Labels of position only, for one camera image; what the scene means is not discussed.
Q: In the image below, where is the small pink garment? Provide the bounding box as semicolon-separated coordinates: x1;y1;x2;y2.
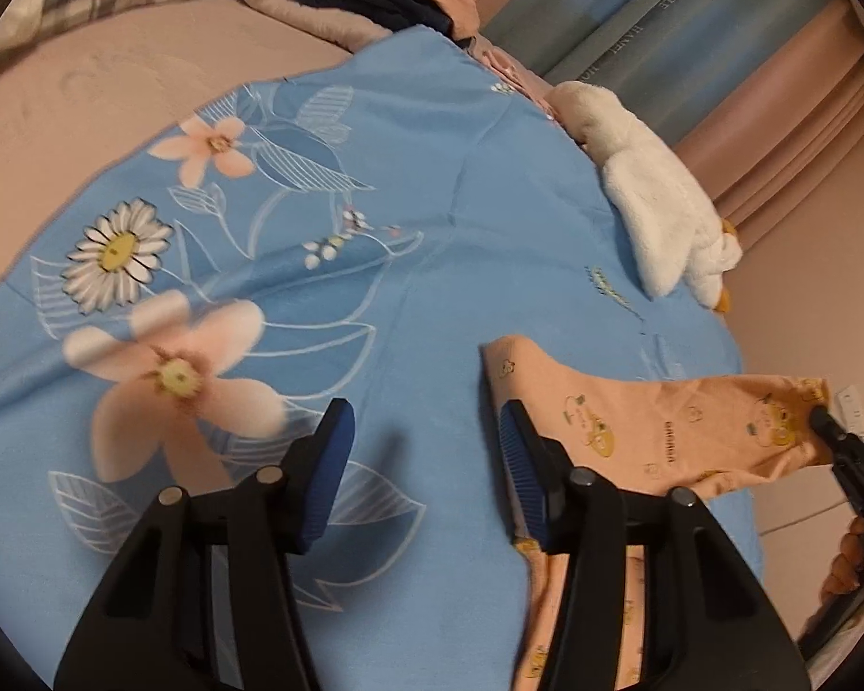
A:
468;32;570;123

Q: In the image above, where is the blue curtain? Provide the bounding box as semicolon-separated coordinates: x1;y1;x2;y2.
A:
479;0;864;105

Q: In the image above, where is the blue floral blanket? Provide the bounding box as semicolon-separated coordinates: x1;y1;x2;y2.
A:
0;25;764;691

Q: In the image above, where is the person's right hand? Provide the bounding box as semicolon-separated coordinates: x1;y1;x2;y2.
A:
821;514;864;606

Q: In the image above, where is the white wall socket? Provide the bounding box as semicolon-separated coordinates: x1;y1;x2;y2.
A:
835;385;864;440

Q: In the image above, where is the white goose plush toy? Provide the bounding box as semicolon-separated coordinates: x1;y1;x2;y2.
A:
551;81;744;314

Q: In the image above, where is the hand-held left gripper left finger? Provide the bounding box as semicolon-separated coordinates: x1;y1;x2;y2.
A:
54;397;357;691

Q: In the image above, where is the orange printed baby romper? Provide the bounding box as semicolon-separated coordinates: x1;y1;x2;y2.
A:
479;335;836;691

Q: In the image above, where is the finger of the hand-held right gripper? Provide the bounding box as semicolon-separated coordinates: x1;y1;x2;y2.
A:
810;407;864;472

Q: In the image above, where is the pink bed sheet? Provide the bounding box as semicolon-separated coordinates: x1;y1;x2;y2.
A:
0;3;357;347

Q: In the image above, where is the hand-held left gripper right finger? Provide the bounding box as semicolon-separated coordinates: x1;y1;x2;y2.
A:
498;399;813;691

